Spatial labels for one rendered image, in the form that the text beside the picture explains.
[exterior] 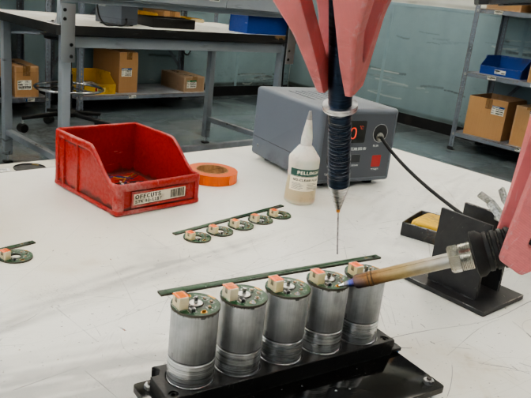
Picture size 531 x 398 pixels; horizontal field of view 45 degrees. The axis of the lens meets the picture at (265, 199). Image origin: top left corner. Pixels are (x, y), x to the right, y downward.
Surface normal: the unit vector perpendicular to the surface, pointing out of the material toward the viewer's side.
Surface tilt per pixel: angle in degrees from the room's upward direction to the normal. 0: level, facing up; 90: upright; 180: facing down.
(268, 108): 90
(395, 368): 0
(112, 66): 91
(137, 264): 0
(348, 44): 129
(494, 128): 90
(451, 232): 90
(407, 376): 0
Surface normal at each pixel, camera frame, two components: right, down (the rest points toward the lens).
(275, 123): -0.86, 0.07
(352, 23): -0.40, 0.78
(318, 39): 0.88, 0.16
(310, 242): 0.11, -0.95
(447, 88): -0.72, 0.14
